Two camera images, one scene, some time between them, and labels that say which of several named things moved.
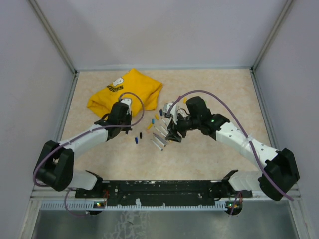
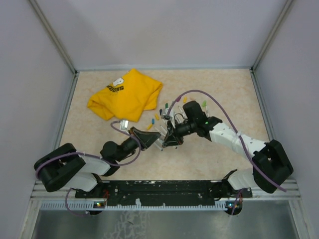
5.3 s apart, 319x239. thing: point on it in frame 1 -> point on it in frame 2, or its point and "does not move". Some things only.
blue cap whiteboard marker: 157,146 does not move
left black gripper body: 126,121 -> 142,143
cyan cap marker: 164,130 does not move
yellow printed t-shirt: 141,90 does not move
